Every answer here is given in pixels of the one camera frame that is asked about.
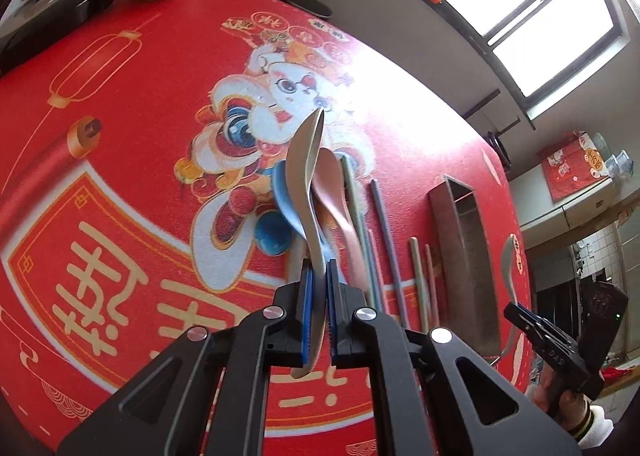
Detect blue plastic spoon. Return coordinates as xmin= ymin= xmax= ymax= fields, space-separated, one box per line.
xmin=271 ymin=161 xmax=306 ymax=239

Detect beige plastic spoon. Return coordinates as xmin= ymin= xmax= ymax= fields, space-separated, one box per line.
xmin=285 ymin=109 xmax=326 ymax=379

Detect person's right hand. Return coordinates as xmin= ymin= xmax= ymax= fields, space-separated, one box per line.
xmin=528 ymin=365 xmax=589 ymax=431

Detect blue chopstick under gripper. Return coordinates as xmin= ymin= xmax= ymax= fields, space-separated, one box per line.
xmin=366 ymin=229 xmax=385 ymax=312

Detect blue chopstick right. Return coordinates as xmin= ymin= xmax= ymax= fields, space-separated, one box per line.
xmin=370 ymin=179 xmax=410 ymax=328

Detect green chopstick left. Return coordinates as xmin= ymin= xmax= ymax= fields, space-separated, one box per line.
xmin=340 ymin=153 xmax=376 ymax=309

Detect green chopstick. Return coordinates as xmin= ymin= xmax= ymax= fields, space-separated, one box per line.
xmin=409 ymin=236 xmax=431 ymax=333
xmin=340 ymin=153 xmax=376 ymax=309

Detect stainless steel utensil tray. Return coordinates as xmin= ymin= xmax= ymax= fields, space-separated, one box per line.
xmin=427 ymin=176 xmax=501 ymax=358

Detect green chopstick right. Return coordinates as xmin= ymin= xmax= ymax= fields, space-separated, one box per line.
xmin=409 ymin=236 xmax=431 ymax=333

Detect pink plastic spoon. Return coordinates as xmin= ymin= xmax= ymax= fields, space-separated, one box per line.
xmin=311 ymin=147 xmax=370 ymax=295

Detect red cloth on counter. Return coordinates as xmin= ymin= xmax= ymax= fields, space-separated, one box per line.
xmin=537 ymin=131 xmax=608 ymax=203

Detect red festive table mat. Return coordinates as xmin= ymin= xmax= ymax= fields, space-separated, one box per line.
xmin=1 ymin=0 xmax=521 ymax=450

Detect black round stool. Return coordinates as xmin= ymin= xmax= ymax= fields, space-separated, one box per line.
xmin=283 ymin=0 xmax=333 ymax=21

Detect black electric cooker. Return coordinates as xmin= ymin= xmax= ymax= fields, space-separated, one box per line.
xmin=1 ymin=0 xmax=114 ymax=75

